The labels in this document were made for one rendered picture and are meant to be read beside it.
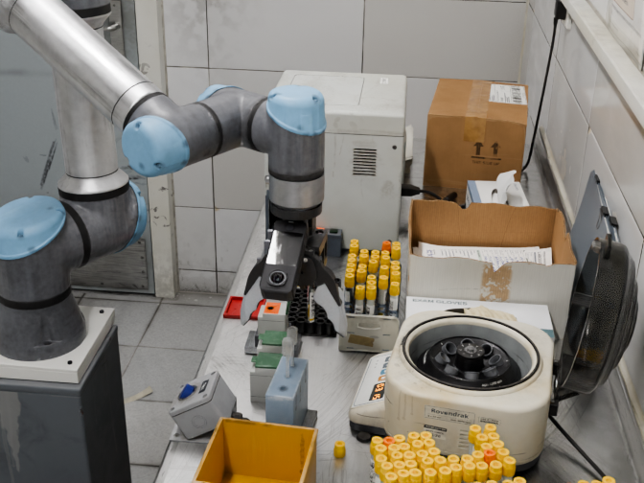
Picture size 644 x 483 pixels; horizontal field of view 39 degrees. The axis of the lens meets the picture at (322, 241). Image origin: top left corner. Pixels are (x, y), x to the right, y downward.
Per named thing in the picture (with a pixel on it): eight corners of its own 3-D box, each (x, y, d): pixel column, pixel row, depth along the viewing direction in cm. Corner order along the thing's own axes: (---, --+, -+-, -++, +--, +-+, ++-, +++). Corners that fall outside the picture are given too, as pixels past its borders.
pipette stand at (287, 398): (272, 409, 141) (271, 355, 136) (317, 415, 140) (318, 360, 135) (256, 450, 132) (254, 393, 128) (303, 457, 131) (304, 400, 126)
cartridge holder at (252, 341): (249, 336, 159) (249, 319, 158) (301, 340, 159) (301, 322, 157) (244, 354, 155) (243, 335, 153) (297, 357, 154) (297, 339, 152)
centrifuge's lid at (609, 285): (594, 204, 132) (653, 218, 130) (549, 348, 143) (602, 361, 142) (595, 272, 113) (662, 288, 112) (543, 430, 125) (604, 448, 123)
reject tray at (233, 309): (230, 299, 171) (230, 295, 171) (266, 301, 170) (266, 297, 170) (222, 317, 165) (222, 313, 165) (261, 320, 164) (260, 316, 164)
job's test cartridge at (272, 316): (262, 333, 158) (261, 301, 155) (288, 334, 158) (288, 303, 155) (258, 345, 154) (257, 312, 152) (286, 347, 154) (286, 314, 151)
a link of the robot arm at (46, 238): (-21, 286, 148) (-33, 209, 142) (49, 257, 158) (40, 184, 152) (25, 310, 142) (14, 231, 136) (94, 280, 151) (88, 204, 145)
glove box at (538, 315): (403, 331, 162) (407, 283, 158) (541, 339, 160) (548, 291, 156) (402, 370, 151) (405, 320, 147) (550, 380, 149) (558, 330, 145)
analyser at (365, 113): (283, 194, 216) (283, 68, 203) (401, 200, 214) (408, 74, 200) (263, 252, 188) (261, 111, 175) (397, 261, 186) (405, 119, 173)
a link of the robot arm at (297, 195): (318, 184, 119) (257, 178, 120) (318, 217, 121) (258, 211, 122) (329, 164, 126) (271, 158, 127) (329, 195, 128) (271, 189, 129)
